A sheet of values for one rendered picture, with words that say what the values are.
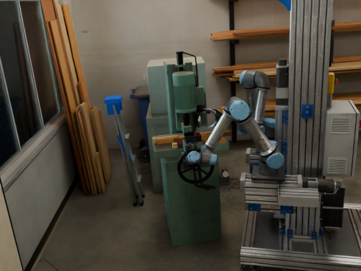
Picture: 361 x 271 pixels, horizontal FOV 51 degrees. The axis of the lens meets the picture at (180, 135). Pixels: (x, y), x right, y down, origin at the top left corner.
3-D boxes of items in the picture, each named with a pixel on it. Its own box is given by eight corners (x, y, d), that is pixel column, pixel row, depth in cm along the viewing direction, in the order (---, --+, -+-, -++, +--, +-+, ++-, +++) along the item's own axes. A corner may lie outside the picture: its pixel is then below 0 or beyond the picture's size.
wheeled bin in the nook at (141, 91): (136, 165, 503) (128, 93, 470) (138, 150, 554) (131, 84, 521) (184, 161, 505) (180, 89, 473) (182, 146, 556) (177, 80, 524)
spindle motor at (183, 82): (176, 114, 301) (173, 75, 290) (173, 108, 317) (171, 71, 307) (198, 112, 303) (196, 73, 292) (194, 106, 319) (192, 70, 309)
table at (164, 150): (156, 163, 293) (155, 156, 291) (152, 149, 321) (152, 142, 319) (232, 154, 300) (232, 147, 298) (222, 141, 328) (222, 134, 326)
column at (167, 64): (172, 145, 337) (165, 64, 313) (169, 137, 358) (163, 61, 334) (197, 142, 340) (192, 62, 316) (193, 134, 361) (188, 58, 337)
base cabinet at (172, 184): (171, 247, 330) (165, 172, 306) (164, 212, 384) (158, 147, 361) (222, 239, 335) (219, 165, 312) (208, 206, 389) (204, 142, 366)
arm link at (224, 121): (230, 90, 255) (195, 150, 269) (233, 93, 245) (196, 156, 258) (245, 97, 257) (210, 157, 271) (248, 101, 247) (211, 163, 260)
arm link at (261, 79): (275, 72, 291) (265, 136, 295) (262, 72, 298) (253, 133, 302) (269, 70, 282) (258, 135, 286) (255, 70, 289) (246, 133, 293)
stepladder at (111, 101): (129, 208, 400) (102, 100, 361) (132, 196, 424) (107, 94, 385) (144, 205, 400) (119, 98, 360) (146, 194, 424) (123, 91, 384)
